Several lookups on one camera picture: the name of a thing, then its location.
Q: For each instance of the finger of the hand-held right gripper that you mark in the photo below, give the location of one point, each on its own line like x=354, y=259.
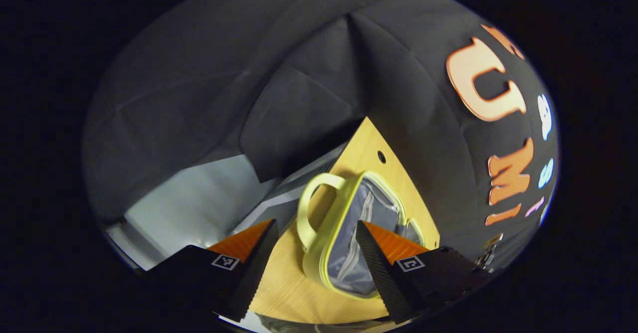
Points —
x=488, y=260

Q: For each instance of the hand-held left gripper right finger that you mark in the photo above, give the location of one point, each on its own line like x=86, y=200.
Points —
x=381, y=278

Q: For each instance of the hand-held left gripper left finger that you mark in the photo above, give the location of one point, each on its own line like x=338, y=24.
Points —
x=254, y=273

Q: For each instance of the pale yellow small suitcase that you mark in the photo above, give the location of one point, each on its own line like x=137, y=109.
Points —
x=349, y=223

